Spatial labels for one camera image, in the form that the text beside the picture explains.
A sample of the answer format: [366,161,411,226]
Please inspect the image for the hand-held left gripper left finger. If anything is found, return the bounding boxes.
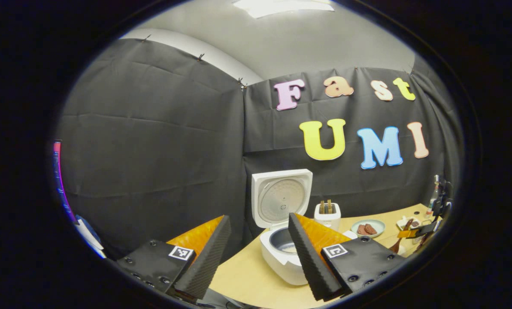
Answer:
[118,215,232,301]

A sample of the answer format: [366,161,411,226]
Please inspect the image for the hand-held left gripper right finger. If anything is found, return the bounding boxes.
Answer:
[288,213,406,302]

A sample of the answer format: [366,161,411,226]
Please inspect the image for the brown wooden spoon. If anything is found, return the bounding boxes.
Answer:
[389,219,414,254]

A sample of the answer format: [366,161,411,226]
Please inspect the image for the white rice cooker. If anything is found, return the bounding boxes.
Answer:
[251,169,356,286]

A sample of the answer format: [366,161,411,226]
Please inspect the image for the clear plastic water bottle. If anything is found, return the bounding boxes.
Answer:
[427,175,440,215]

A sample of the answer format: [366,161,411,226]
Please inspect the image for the white divided dish of beans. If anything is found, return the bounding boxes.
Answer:
[397,216,421,230]

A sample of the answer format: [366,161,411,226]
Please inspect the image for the pale green plate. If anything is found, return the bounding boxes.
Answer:
[351,219,386,238]

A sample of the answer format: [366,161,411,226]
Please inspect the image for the white toaster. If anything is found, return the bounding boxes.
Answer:
[314,203,341,232]

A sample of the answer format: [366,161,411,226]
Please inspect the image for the white paper sheets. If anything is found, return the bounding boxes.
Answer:
[76,219,107,259]

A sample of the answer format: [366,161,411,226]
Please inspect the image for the black backdrop cloth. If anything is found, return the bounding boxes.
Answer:
[56,38,464,260]

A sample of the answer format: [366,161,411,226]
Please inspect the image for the blue cloth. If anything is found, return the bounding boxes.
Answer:
[76,215,101,241]

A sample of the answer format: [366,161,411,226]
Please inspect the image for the computer monitor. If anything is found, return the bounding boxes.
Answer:
[53,139,78,224]

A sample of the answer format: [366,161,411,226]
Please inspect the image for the large ceiling light panel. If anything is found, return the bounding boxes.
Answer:
[232,0,334,18]

